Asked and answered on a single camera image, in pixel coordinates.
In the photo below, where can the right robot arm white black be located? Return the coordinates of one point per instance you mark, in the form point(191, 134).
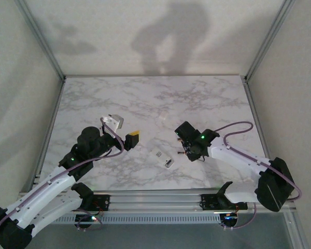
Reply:
point(238, 158)

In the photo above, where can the small white remote control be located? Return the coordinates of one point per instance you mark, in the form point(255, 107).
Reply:
point(159, 154)

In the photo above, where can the aluminium frame post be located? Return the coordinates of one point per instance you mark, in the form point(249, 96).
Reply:
point(41, 39)
point(267, 39)

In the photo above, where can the aluminium table side rail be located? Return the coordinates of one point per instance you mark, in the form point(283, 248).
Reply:
point(257, 119)
point(54, 116)

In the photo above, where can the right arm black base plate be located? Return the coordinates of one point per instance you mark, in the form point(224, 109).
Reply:
point(208, 201)

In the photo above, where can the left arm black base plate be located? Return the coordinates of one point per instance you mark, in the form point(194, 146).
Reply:
point(103, 201)

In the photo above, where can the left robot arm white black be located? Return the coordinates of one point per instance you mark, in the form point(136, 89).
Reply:
point(49, 192)

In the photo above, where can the aluminium mounting rail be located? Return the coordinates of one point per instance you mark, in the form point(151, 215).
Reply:
point(155, 199)

